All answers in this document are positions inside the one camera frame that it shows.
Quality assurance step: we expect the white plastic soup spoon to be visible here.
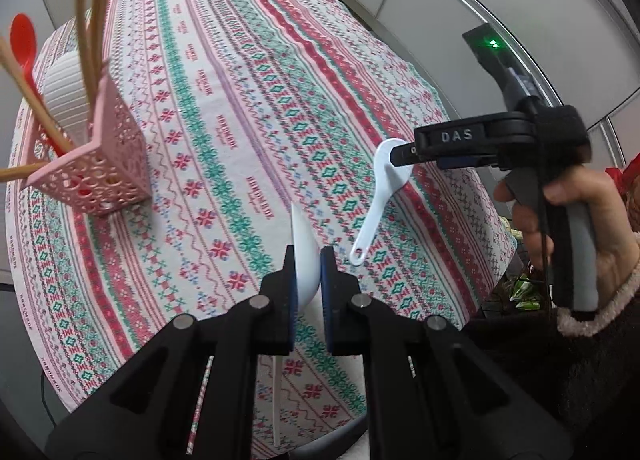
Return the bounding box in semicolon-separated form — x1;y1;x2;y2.
272;203;320;448

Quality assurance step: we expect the white ridged rice paddle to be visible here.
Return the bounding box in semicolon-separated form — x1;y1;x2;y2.
42;50;90;146

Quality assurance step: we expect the pink perforated utensil holder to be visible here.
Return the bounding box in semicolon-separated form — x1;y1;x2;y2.
23;71;152;216

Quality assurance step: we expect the person right hand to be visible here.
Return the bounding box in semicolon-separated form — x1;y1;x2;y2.
491;164;640;311

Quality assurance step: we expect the patterned striped tablecloth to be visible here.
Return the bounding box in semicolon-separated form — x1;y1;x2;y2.
6;0;515;459

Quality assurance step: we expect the red plastic bag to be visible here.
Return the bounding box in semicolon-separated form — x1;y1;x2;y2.
605;154;640;199

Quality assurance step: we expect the wooden chopstick top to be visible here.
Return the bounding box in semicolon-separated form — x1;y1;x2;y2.
0;38;74;154

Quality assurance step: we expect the white rice scoop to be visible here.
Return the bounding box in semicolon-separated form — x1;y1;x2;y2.
349;138;413;266

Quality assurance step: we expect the red plastic spoon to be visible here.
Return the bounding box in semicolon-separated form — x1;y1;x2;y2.
10;13;44;104

